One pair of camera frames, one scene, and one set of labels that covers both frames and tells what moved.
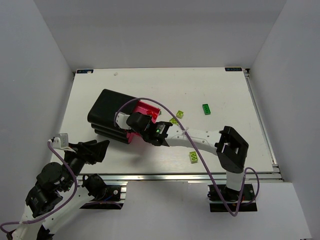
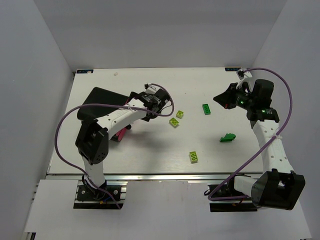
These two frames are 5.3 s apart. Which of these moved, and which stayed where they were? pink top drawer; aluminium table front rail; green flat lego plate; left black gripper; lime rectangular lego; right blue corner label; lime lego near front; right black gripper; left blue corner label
Moved: left black gripper; right black gripper; pink top drawer
Stayed: lime rectangular lego; left blue corner label; right blue corner label; green flat lego plate; aluminium table front rail; lime lego near front
